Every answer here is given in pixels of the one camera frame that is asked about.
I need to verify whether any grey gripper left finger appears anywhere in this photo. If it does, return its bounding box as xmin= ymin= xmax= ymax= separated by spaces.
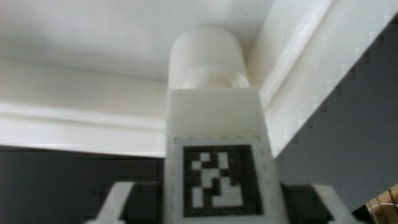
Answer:
xmin=84 ymin=180 xmax=164 ymax=224

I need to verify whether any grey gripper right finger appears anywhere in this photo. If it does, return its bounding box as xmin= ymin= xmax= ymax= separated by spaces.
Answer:
xmin=280 ymin=183 xmax=369 ymax=224

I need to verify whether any white square tabletop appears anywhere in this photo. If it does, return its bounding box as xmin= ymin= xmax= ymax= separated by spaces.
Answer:
xmin=0 ymin=0 xmax=398 ymax=156

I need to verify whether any white table leg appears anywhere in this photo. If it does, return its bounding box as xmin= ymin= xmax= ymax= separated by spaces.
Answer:
xmin=163 ymin=26 xmax=289 ymax=224

